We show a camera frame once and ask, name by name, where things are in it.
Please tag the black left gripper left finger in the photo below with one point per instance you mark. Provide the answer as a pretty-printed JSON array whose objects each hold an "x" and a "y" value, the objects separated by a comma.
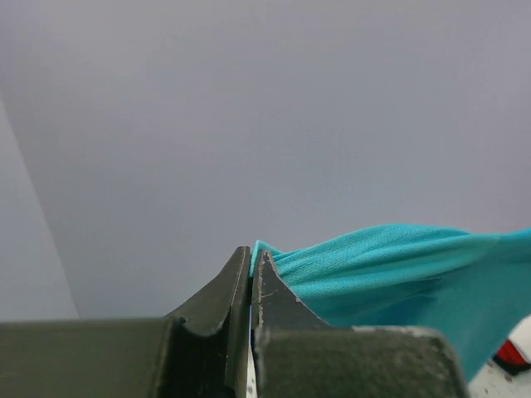
[{"x": 197, "y": 350}]

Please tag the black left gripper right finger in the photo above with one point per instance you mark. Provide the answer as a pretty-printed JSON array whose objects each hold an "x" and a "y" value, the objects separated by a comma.
[{"x": 297, "y": 354}]

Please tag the teal t shirt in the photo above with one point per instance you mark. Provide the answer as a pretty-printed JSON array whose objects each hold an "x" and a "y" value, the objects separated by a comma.
[{"x": 473, "y": 288}]

